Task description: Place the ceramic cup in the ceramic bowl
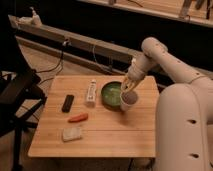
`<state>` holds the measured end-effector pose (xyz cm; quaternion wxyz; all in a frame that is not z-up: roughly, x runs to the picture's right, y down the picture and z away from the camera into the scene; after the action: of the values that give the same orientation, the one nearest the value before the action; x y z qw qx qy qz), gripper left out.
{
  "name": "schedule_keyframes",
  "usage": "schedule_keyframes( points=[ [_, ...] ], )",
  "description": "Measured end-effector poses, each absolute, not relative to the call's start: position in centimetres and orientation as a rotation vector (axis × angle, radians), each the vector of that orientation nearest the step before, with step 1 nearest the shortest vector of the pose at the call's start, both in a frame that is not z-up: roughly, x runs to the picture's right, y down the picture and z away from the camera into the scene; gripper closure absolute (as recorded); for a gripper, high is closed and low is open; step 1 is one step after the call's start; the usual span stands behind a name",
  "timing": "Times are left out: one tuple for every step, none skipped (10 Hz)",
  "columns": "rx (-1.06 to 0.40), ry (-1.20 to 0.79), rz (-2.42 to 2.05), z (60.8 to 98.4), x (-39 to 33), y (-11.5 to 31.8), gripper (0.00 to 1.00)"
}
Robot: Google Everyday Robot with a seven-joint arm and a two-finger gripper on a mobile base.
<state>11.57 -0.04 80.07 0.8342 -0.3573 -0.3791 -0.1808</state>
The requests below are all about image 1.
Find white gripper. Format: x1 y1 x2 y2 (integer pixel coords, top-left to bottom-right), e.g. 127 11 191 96
121 57 150 92

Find white ceramic cup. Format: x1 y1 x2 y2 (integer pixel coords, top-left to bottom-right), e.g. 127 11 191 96
120 91 138 111

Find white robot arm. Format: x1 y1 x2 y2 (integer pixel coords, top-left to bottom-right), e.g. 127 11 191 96
121 37 213 171

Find green ceramic bowl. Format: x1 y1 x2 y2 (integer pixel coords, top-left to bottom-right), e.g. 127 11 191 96
101 81 121 108

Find white remote control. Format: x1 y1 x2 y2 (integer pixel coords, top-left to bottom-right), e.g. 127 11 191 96
86 79 97 105

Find orange carrot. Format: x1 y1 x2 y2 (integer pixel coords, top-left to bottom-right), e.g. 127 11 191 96
68 113 88 123

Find wooden table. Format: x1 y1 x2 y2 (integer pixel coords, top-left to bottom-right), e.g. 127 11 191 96
28 75 158 158

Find black remote control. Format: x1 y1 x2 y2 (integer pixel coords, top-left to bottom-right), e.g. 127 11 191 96
62 95 74 113

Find white sponge block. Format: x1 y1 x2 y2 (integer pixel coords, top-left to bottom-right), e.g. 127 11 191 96
62 127 82 142

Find black chair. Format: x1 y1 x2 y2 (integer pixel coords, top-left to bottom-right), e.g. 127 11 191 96
0 70 47 171

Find black cable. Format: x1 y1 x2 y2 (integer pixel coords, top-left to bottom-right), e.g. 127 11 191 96
34 39 71 84

